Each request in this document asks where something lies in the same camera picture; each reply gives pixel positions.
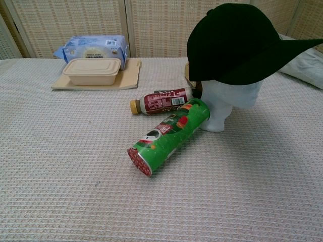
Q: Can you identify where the black baseball cap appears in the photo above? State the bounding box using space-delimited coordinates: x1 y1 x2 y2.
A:
187 3 323 87

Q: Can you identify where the white foam mannequin head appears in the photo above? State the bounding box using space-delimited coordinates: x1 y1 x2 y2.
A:
200 80 262 133

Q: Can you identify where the green chips can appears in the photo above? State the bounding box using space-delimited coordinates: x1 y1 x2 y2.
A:
127 98 211 177

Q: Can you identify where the red label drink bottle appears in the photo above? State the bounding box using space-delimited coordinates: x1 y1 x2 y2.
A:
130 87 194 116

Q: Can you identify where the beige lidded lunch box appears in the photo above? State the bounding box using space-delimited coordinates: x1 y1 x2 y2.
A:
62 57 122 86

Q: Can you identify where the bamboo folding screen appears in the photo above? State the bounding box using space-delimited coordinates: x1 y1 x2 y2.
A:
0 0 323 60

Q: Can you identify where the blue wet wipes pack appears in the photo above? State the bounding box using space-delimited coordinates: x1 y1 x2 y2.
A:
52 35 130 71

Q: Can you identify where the white woven tablecloth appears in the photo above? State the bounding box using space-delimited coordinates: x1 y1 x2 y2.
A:
0 56 323 242

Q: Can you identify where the white cloth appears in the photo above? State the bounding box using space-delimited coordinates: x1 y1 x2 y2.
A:
277 32 323 91

